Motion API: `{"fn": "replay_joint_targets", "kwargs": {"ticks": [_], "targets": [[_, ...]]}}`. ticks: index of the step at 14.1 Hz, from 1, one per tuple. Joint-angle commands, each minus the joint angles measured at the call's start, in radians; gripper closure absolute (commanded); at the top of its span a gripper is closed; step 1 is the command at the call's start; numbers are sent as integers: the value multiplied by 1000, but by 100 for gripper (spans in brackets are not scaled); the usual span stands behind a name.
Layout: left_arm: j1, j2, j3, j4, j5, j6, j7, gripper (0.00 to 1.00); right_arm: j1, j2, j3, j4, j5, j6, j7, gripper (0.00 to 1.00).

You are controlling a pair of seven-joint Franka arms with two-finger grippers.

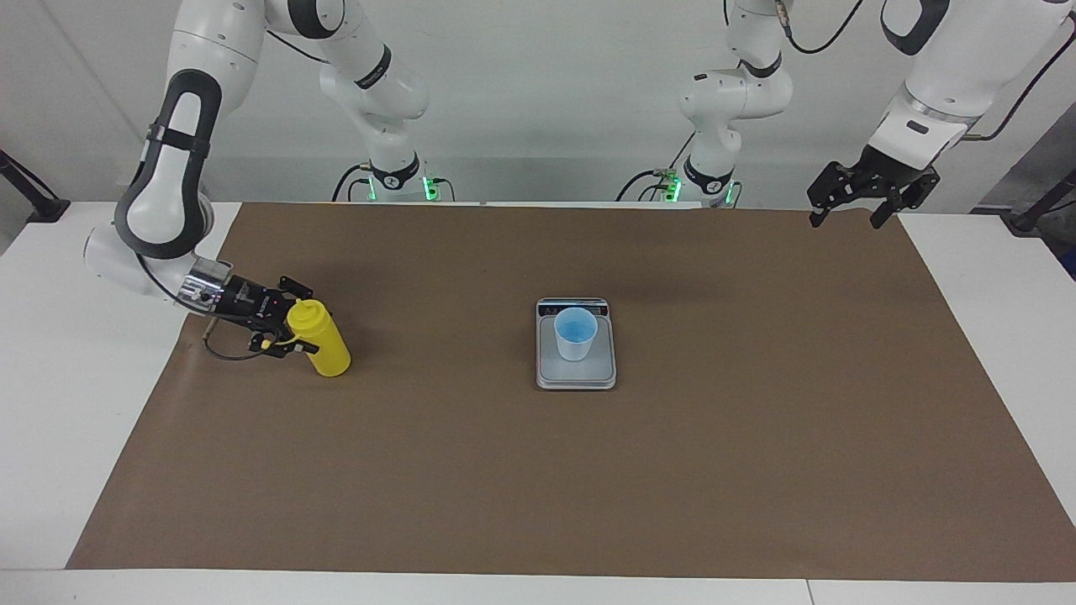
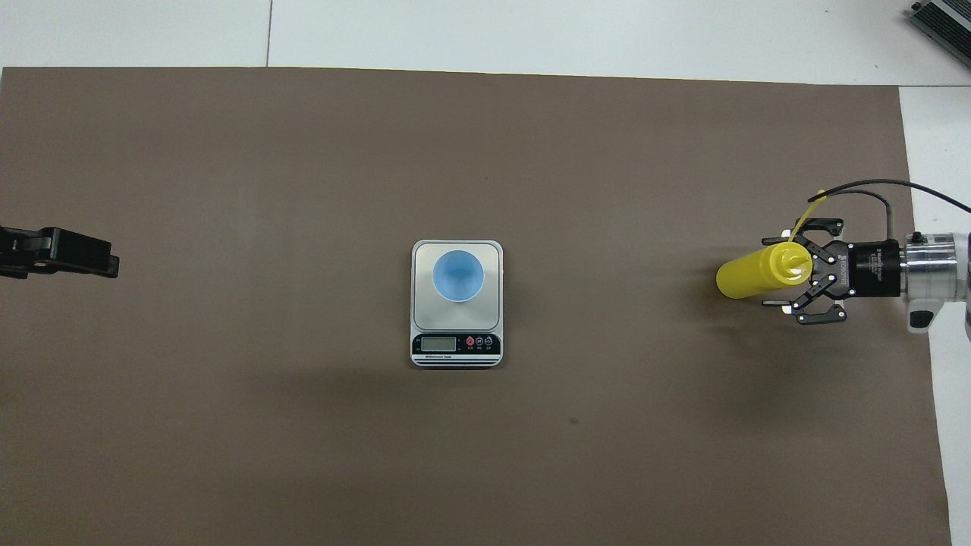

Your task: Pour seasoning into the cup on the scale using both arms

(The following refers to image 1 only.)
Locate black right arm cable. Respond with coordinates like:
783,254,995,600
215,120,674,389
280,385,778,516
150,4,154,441
202,313,272,362

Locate yellow squeeze bottle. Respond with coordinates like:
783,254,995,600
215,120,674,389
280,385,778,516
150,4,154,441
261,298,352,378

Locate black clamp stand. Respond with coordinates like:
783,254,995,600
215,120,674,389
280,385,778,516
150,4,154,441
1000,168,1076,234
0,150,70,224

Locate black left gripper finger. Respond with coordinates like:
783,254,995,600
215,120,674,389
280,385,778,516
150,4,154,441
871,170,941,229
809,162,867,226

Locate dark grey panel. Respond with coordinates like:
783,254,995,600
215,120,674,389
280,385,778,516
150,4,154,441
971,105,1076,215

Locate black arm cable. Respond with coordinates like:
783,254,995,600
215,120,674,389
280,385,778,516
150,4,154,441
202,313,272,362
723,0,1076,144

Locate black base cables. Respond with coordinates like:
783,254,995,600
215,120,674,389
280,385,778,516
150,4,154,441
616,166,683,203
332,162,375,203

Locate light blue plastic cup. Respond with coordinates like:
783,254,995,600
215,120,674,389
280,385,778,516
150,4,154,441
553,308,599,363

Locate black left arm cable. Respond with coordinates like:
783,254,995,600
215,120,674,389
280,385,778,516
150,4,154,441
723,0,1076,144

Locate silver digital kitchen scale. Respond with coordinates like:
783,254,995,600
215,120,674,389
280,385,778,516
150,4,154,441
535,297,618,391

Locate brown table mat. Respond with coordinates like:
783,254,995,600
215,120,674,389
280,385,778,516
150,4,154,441
66,202,1076,582

